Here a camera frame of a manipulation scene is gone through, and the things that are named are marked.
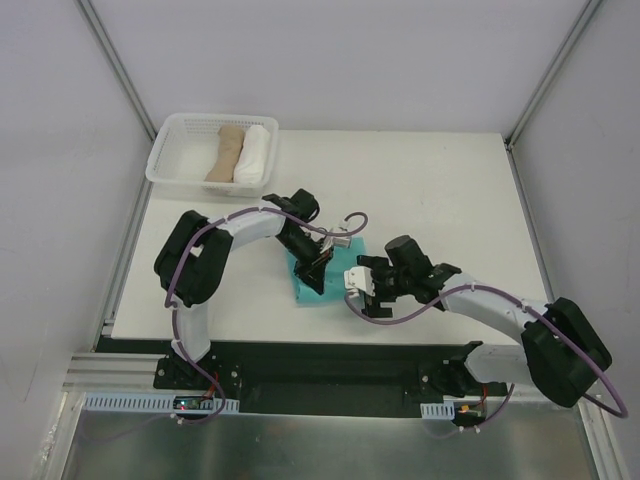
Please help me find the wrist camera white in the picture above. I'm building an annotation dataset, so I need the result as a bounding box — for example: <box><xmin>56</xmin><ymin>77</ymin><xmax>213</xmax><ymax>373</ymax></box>
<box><xmin>344</xmin><ymin>266</ymin><xmax>375</xmax><ymax>297</ymax></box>
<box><xmin>322</xmin><ymin>232</ymin><xmax>352</xmax><ymax>251</ymax></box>

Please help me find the aluminium rail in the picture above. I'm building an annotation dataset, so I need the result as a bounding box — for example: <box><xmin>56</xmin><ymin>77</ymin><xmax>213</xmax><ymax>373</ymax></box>
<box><xmin>63</xmin><ymin>352</ymin><xmax>162</xmax><ymax>391</ymax></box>

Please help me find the white rolled t-shirt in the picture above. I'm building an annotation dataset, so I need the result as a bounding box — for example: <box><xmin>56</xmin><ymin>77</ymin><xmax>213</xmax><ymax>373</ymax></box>
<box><xmin>233</xmin><ymin>125</ymin><xmax>271</xmax><ymax>184</ymax></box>

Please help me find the purple cable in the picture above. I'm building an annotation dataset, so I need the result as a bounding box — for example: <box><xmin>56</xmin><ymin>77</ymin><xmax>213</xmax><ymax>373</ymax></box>
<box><xmin>343</xmin><ymin>283</ymin><xmax>630</xmax><ymax>436</ymax></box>
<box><xmin>164</xmin><ymin>205</ymin><xmax>370</xmax><ymax>426</ymax></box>

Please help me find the beige rolled t-shirt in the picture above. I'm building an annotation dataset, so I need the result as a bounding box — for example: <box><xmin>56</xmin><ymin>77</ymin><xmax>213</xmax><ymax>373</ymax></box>
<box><xmin>205</xmin><ymin>124</ymin><xmax>245</xmax><ymax>183</ymax></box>

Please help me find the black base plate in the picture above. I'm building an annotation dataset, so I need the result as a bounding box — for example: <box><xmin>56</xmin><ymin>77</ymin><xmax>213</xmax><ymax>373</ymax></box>
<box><xmin>153</xmin><ymin>341</ymin><xmax>507</xmax><ymax>418</ymax></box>

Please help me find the right aluminium frame post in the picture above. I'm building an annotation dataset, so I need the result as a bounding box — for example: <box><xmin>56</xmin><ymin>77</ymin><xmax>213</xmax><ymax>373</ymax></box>
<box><xmin>504</xmin><ymin>0</ymin><xmax>605</xmax><ymax>152</ymax></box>

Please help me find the white plastic basket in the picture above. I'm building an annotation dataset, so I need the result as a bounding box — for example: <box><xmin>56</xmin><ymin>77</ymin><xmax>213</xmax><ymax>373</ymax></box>
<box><xmin>145</xmin><ymin>113</ymin><xmax>279</xmax><ymax>198</ymax></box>

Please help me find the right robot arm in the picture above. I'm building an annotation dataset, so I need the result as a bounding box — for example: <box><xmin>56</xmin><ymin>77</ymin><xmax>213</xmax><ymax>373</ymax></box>
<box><xmin>344</xmin><ymin>235</ymin><xmax>612</xmax><ymax>407</ymax></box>

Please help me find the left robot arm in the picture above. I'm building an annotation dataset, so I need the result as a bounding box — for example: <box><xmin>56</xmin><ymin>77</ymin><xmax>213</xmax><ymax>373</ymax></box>
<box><xmin>153</xmin><ymin>189</ymin><xmax>333</xmax><ymax>389</ymax></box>

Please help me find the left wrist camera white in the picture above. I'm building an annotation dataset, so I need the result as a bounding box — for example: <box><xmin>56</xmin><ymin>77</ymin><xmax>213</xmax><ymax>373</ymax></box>
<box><xmin>322</xmin><ymin>232</ymin><xmax>352</xmax><ymax>251</ymax></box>

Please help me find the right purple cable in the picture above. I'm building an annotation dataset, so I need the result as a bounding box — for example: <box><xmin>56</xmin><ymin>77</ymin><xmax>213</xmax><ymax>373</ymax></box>
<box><xmin>343</xmin><ymin>283</ymin><xmax>630</xmax><ymax>436</ymax></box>

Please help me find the right white cable duct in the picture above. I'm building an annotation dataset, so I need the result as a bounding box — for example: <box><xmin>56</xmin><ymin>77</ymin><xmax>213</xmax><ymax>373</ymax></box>
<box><xmin>420</xmin><ymin>401</ymin><xmax>456</xmax><ymax>421</ymax></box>

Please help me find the left white cable duct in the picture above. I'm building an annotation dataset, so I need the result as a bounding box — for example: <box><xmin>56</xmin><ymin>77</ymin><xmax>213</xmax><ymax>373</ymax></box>
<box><xmin>84</xmin><ymin>393</ymin><xmax>240</xmax><ymax>415</ymax></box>

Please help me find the left aluminium frame post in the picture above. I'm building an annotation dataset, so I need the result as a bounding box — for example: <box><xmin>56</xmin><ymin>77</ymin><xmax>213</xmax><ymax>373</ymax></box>
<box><xmin>74</xmin><ymin>0</ymin><xmax>157</xmax><ymax>142</ymax></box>

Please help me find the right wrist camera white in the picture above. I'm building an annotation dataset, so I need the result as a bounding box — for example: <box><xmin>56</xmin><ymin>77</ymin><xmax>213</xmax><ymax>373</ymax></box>
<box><xmin>344</xmin><ymin>266</ymin><xmax>375</xmax><ymax>297</ymax></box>

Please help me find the white cable duct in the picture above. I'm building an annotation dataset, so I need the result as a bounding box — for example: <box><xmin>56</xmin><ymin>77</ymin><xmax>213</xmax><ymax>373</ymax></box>
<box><xmin>420</xmin><ymin>401</ymin><xmax>456</xmax><ymax>421</ymax></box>
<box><xmin>84</xmin><ymin>393</ymin><xmax>240</xmax><ymax>415</ymax></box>

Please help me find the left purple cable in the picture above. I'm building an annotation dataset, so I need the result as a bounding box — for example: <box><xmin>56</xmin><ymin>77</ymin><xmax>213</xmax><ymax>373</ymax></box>
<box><xmin>164</xmin><ymin>205</ymin><xmax>370</xmax><ymax>426</ymax></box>

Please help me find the teal t-shirt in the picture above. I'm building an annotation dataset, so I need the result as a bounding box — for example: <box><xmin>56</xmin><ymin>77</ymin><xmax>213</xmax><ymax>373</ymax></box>
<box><xmin>283</xmin><ymin>236</ymin><xmax>369</xmax><ymax>306</ymax></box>

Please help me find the aluminium frame post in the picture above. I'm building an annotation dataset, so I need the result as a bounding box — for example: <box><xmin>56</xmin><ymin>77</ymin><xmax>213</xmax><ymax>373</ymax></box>
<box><xmin>74</xmin><ymin>0</ymin><xmax>157</xmax><ymax>142</ymax></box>
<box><xmin>504</xmin><ymin>0</ymin><xmax>605</xmax><ymax>152</ymax></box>

